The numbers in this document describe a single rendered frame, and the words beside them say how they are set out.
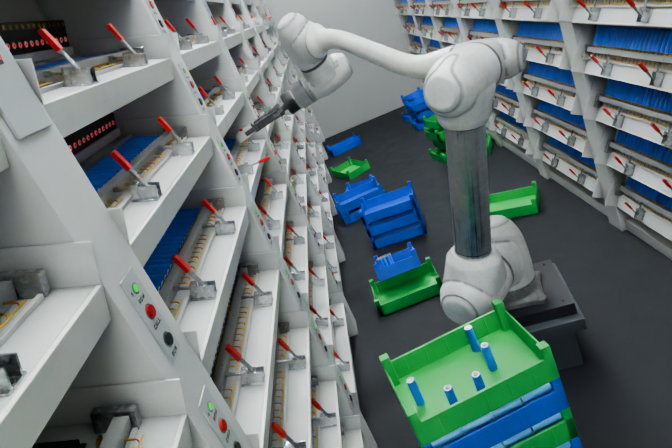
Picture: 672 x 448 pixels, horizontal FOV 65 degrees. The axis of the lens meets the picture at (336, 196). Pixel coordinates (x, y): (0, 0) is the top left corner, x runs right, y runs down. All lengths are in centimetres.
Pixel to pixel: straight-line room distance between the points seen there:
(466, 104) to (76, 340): 94
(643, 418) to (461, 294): 58
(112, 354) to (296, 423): 59
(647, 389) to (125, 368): 145
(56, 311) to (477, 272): 111
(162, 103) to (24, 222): 70
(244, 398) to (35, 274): 48
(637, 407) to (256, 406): 113
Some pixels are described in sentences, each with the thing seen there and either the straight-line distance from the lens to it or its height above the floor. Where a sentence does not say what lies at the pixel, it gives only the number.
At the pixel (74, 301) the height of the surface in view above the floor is 112.
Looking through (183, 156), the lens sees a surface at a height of 112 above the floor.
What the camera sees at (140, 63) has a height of 131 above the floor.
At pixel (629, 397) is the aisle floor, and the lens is 177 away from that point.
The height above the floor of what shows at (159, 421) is 93.
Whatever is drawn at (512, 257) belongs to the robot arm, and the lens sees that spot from 164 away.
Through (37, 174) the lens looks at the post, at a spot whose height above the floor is 124.
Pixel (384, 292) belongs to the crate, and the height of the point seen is 0.
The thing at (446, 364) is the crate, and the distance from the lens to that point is 125.
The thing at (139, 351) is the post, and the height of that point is 102.
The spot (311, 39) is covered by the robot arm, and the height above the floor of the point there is 120.
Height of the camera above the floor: 128
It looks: 19 degrees down
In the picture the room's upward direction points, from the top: 24 degrees counter-clockwise
